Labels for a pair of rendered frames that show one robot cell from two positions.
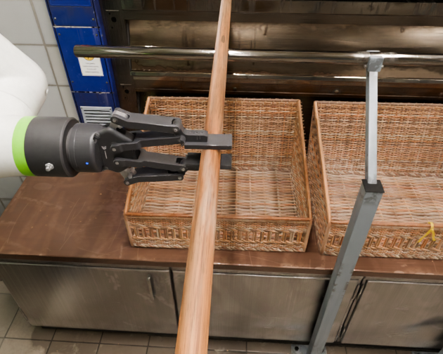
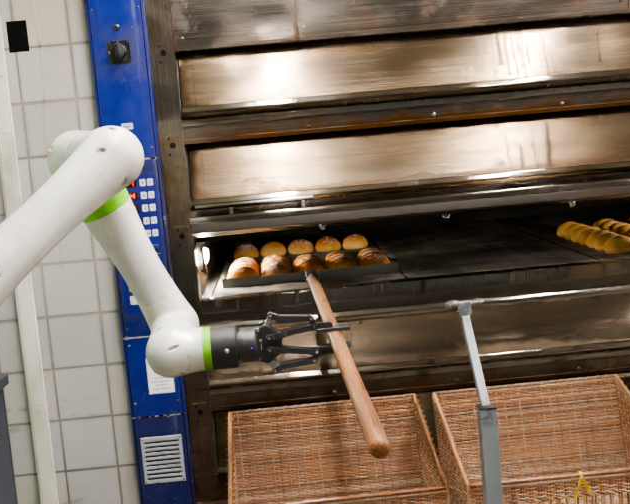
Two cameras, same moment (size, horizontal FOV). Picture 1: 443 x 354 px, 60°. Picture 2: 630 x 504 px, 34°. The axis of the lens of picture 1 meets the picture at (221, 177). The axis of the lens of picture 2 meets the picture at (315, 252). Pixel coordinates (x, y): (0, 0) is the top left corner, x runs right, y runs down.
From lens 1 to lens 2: 1.70 m
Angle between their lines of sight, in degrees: 35
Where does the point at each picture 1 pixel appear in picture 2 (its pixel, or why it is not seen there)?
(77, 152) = (245, 339)
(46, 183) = not seen: outside the picture
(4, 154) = (196, 345)
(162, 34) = not seen: hidden behind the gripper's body
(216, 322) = not seen: outside the picture
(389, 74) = (508, 349)
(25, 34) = (85, 354)
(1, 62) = (179, 300)
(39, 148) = (221, 338)
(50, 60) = (109, 383)
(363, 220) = (490, 448)
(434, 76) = (560, 345)
